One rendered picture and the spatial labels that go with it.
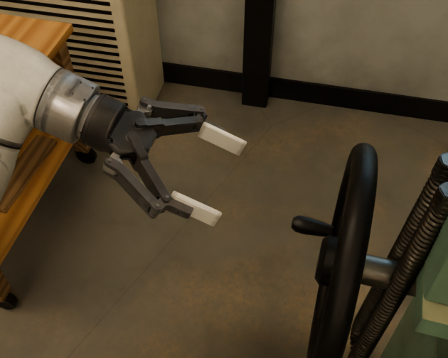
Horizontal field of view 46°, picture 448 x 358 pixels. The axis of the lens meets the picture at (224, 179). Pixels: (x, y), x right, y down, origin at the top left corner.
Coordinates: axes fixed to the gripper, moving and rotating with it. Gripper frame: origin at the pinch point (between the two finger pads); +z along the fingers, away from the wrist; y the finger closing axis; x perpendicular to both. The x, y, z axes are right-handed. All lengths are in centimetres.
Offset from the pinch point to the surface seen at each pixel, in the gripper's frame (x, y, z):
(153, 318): 82, 12, 6
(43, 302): 93, 8, -24
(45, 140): 80, 50, -46
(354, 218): -21.2, -15.1, 10.1
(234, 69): 74, 112, -1
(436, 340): 6.2, -6.0, 39.5
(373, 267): -11.2, -11.8, 18.2
